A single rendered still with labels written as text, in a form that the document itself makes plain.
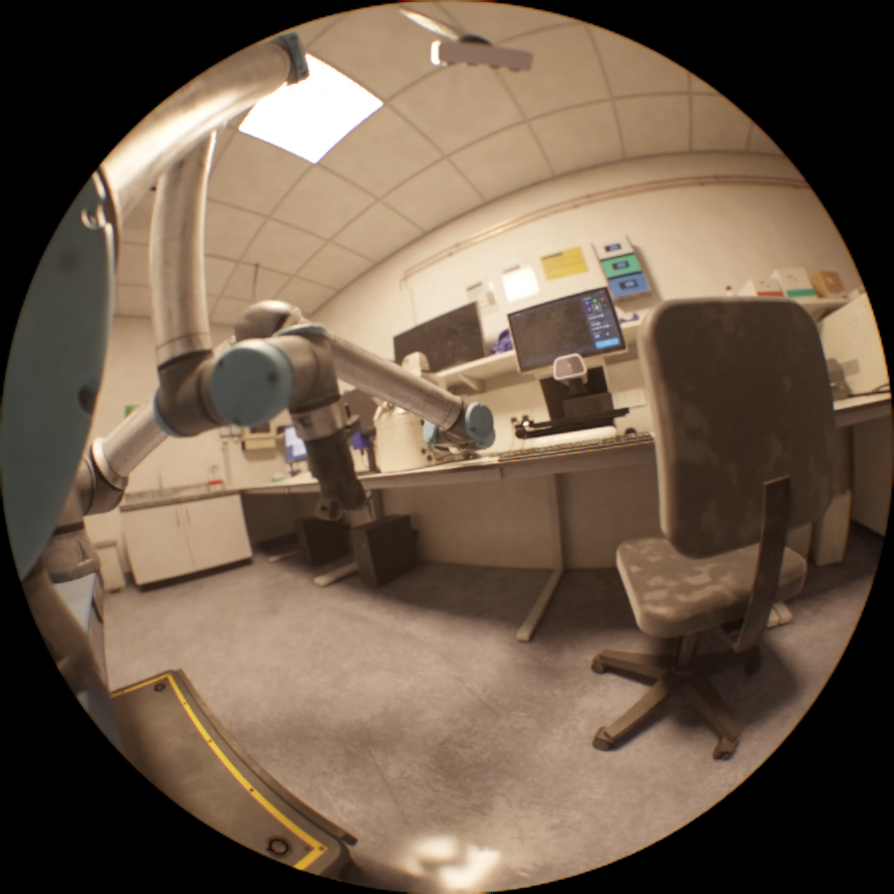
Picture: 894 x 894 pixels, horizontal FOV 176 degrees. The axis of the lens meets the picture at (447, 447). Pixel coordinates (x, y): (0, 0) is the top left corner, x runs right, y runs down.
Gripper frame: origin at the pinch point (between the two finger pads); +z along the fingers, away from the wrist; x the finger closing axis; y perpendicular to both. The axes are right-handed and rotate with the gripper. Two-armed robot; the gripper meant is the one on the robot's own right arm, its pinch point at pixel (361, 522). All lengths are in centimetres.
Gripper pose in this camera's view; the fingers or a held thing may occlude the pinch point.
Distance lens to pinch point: 59.0
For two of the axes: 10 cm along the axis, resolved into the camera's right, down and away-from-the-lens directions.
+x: 9.7, -0.3, -2.6
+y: -2.2, 4.2, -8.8
